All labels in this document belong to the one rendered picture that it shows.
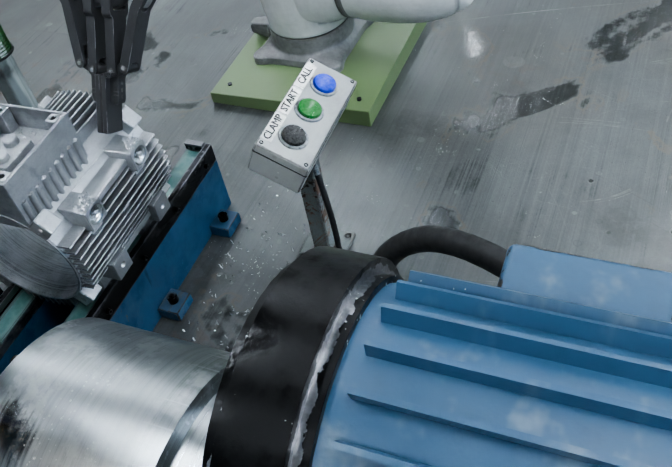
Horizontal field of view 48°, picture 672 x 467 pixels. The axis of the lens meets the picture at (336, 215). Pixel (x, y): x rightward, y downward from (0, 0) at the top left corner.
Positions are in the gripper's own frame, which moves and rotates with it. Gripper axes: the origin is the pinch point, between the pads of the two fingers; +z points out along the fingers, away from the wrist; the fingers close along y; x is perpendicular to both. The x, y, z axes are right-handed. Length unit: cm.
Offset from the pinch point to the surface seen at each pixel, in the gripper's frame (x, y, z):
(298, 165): 3.6, 23.5, 5.0
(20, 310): -6.7, -9.8, 26.8
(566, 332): -41, 57, -3
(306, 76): 14.0, 19.4, -3.6
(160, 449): -36, 31, 15
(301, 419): -48, 47, 1
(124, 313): -0.1, 1.2, 27.6
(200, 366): -28.4, 30.0, 13.1
